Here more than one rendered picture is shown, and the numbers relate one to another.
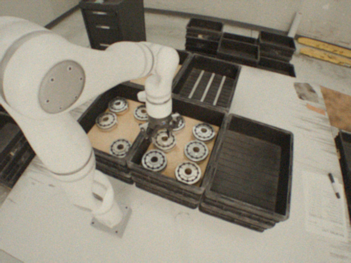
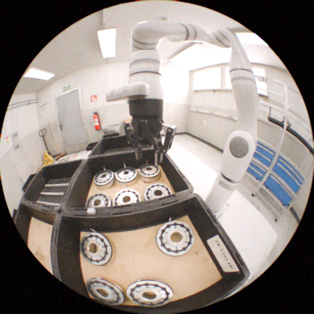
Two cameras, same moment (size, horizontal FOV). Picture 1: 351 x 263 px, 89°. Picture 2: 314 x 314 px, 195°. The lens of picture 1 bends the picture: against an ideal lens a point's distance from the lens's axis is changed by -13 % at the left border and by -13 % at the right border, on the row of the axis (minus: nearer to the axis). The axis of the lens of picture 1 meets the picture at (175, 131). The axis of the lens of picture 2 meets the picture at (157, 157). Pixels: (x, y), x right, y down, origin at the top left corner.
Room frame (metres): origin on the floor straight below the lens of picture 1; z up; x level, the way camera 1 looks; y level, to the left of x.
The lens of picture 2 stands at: (0.53, 0.24, 1.13)
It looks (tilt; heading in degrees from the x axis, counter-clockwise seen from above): 31 degrees down; 235
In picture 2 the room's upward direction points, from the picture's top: straight up
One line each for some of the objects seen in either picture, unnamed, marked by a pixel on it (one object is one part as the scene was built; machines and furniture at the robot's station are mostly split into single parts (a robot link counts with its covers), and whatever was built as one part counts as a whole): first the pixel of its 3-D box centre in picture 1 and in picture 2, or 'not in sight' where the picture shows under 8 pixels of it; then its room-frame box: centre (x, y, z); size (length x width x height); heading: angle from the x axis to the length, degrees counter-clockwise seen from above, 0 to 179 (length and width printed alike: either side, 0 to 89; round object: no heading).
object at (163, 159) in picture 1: (154, 160); (158, 193); (0.41, 0.08, 0.86); 0.10 x 0.10 x 0.01
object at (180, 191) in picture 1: (181, 144); (125, 183); (0.49, -0.03, 0.87); 0.40 x 0.30 x 0.11; 161
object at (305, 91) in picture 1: (306, 91); (62, 160); (1.10, -0.93, 0.71); 0.22 x 0.19 x 0.01; 166
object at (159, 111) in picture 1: (156, 97); (140, 84); (0.44, 0.06, 1.18); 0.11 x 0.09 x 0.06; 25
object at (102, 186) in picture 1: (94, 192); (238, 156); (0.20, 0.23, 1.01); 0.09 x 0.09 x 0.17; 81
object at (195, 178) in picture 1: (188, 172); (149, 169); (0.36, -0.06, 0.86); 0.10 x 0.10 x 0.01
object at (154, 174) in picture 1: (182, 136); (122, 173); (0.49, -0.03, 0.92); 0.40 x 0.30 x 0.02; 161
